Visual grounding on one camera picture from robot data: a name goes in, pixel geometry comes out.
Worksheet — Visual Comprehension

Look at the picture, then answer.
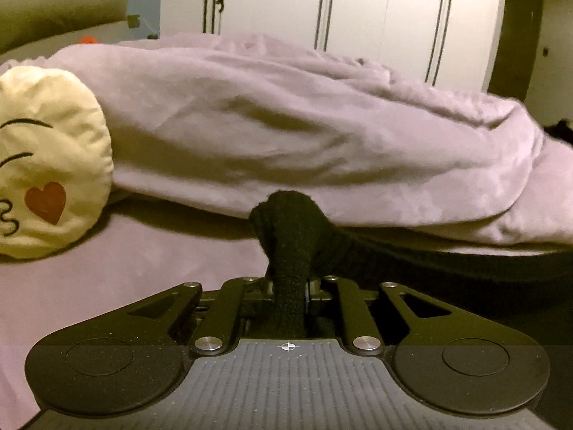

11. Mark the olive green bolster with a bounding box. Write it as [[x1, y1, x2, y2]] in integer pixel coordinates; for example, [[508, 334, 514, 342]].
[[0, 0, 130, 54]]

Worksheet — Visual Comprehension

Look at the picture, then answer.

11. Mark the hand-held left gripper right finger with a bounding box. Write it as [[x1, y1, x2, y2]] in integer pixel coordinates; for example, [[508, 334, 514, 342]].
[[304, 275, 453, 355]]

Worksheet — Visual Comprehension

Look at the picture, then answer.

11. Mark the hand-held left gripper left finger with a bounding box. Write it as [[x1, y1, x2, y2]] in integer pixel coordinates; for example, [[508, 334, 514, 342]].
[[127, 278, 275, 355]]

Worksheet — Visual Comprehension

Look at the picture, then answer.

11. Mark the yellow kissing emoji pillow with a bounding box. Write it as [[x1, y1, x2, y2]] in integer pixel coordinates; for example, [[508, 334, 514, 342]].
[[0, 66, 114, 261]]

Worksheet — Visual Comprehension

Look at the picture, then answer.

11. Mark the white wardrobe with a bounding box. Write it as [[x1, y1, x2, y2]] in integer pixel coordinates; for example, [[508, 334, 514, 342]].
[[159, 0, 507, 96]]

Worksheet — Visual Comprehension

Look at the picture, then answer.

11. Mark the black knit sweater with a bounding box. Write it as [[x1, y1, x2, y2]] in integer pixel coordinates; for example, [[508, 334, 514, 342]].
[[248, 190, 573, 339]]

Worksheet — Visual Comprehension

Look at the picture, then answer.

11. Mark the purple duvet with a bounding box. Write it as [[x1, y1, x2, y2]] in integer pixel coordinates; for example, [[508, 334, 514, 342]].
[[42, 32, 573, 246]]

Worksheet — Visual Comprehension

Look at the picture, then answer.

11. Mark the purple bed sheet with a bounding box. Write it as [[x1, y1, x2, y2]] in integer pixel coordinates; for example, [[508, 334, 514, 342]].
[[0, 196, 573, 418]]

